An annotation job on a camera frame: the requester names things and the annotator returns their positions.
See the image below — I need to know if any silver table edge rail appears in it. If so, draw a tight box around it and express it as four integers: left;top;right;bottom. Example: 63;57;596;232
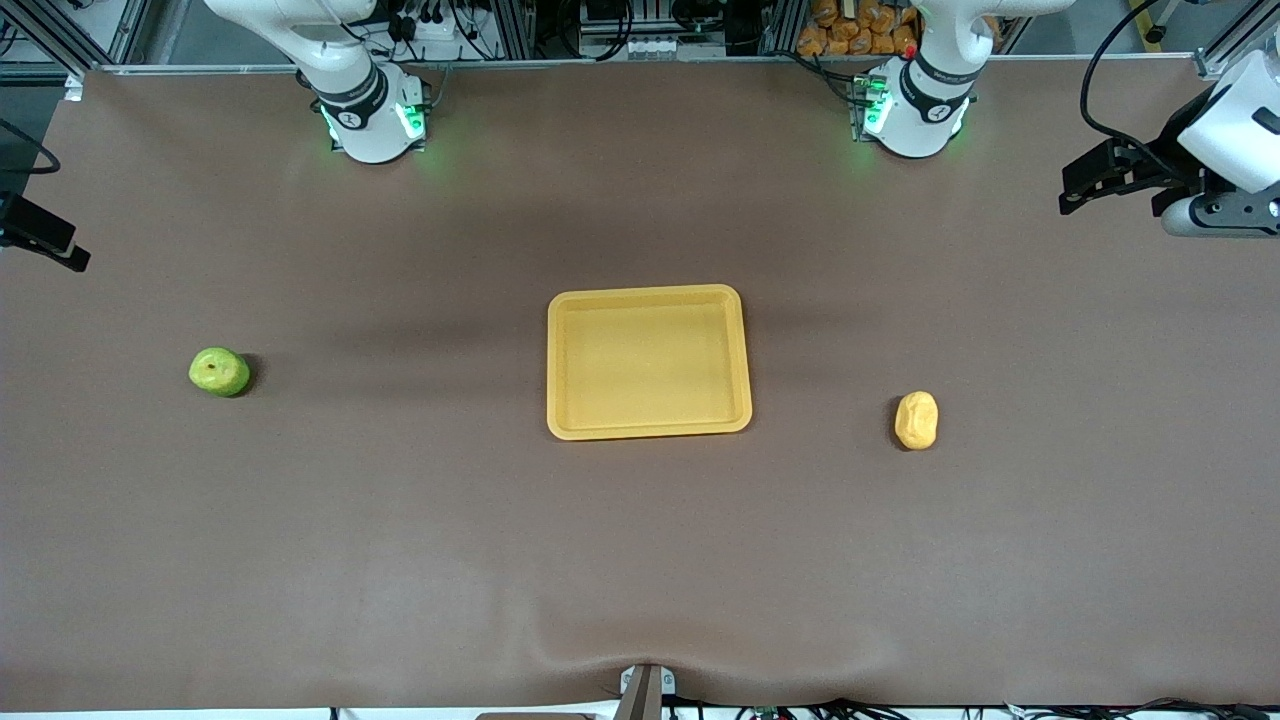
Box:
65;52;1226;79

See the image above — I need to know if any green apple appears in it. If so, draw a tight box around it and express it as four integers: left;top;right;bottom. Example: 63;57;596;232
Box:
189;347;252;398

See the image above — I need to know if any white power strip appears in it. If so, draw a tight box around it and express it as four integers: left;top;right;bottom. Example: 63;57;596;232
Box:
395;8;471;46

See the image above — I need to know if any yellow potato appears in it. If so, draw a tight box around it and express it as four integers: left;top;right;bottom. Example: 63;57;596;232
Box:
894;391;940;451

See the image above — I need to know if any orange items pile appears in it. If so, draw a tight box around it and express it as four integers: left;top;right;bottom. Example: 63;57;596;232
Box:
797;0;921;58

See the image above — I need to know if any brown table mat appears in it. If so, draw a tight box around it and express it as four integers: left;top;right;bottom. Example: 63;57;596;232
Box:
0;55;1280;713

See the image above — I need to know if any aluminium frame post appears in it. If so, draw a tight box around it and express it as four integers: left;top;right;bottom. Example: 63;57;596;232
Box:
1195;0;1280;81
0;0;151;71

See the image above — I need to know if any yellow plastic tray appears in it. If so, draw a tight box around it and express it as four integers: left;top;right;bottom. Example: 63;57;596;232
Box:
547;284;753;442

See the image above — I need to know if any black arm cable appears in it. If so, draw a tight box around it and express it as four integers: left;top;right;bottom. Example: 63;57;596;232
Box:
1078;0;1201;181
0;118;61;177

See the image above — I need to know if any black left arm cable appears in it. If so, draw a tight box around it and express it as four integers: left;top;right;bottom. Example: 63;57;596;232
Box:
1078;0;1201;181

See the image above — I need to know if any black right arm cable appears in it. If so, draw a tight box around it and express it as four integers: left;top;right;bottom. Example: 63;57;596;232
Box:
0;118;61;177

